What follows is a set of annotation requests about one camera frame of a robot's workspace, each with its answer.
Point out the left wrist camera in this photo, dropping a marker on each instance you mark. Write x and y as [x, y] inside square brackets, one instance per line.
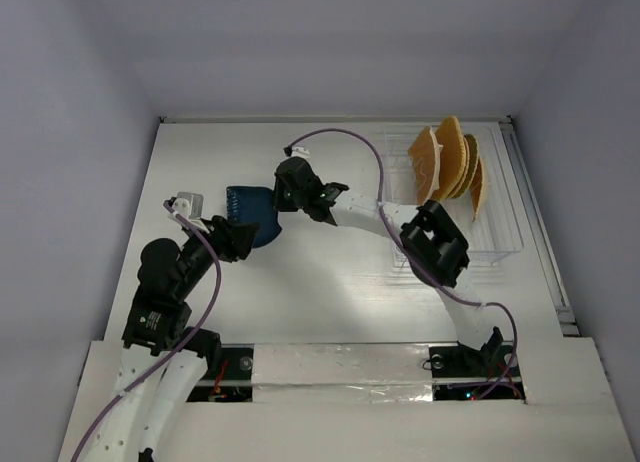
[188, 204]

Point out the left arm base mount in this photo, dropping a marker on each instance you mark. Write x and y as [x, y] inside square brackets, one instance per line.
[230, 381]

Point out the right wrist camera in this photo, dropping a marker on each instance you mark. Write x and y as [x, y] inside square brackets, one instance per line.
[296, 150]

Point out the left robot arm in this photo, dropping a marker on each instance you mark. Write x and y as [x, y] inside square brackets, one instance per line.
[163, 357]

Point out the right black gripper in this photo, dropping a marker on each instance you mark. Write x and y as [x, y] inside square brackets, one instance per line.
[290, 190]

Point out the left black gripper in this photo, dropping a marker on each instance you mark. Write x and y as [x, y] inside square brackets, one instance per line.
[232, 238]

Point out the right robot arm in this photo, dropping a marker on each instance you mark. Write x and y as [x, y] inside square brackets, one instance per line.
[435, 248]

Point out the square woven bamboo tray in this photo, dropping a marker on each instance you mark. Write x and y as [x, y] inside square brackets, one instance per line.
[425, 154]

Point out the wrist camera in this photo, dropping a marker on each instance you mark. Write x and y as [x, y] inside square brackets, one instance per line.
[188, 204]
[296, 150]

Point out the round green-rimmed bamboo plate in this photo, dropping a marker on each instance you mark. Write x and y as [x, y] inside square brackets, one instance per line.
[471, 166]

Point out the small round bamboo plate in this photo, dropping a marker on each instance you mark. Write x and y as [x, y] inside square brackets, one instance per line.
[479, 188]

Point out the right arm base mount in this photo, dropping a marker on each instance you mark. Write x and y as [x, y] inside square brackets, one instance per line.
[458, 377]

